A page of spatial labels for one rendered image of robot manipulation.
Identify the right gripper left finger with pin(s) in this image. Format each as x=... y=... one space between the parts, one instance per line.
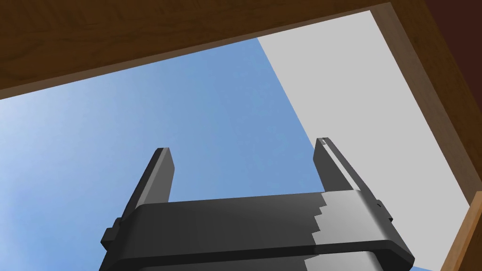
x=156 y=180

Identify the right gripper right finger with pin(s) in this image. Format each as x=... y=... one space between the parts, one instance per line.
x=333 y=171

